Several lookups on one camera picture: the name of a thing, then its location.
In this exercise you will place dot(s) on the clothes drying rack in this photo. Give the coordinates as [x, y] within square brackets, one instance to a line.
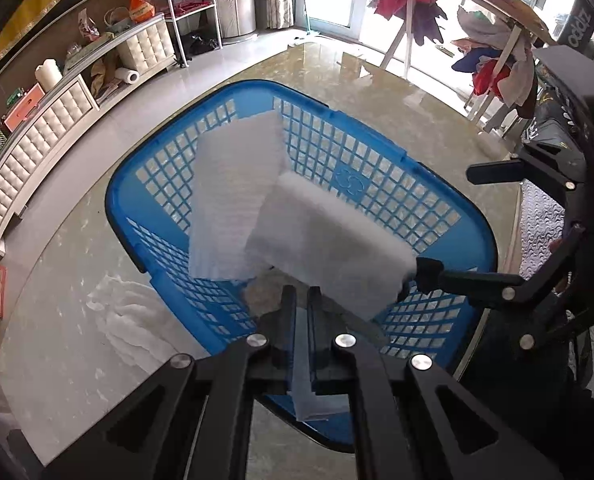
[532, 22]

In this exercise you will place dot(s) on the white tufted cabinet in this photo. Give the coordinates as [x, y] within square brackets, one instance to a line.
[52, 125]

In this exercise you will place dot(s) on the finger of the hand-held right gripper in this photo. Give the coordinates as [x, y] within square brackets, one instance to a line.
[492, 172]
[477, 285]

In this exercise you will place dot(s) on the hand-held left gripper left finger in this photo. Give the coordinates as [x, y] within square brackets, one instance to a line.
[286, 350]

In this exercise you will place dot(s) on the white towel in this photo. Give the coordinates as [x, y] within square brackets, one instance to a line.
[232, 185]
[137, 320]
[327, 240]

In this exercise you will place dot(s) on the grey knit chair cushion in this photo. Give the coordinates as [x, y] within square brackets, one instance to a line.
[537, 230]

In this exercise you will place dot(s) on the green flat box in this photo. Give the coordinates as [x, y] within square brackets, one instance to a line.
[87, 50]

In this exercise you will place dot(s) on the white metal shelf rack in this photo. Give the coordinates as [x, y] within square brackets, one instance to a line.
[177, 20]

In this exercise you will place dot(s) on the paper towel roll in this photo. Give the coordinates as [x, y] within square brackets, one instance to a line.
[127, 76]

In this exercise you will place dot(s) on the black bag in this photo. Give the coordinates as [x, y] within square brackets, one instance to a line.
[202, 44]

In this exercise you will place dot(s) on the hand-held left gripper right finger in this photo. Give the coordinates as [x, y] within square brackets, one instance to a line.
[317, 350]

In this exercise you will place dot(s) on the orange box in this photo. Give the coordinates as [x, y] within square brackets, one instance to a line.
[24, 105]

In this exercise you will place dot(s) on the tan paper bag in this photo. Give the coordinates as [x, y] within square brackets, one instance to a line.
[104, 80]

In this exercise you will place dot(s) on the green mop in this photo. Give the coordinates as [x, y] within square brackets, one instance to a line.
[305, 0]

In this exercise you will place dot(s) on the black printed fabric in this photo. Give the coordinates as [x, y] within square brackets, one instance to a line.
[552, 125]

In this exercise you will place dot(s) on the orange bag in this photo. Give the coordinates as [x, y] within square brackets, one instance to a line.
[141, 6]

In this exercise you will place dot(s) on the blue plastic basket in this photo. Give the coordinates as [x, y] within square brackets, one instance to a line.
[349, 180]

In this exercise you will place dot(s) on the black standing banner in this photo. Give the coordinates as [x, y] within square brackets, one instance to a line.
[579, 25]

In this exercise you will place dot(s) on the red bag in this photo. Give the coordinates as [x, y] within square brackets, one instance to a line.
[192, 10]

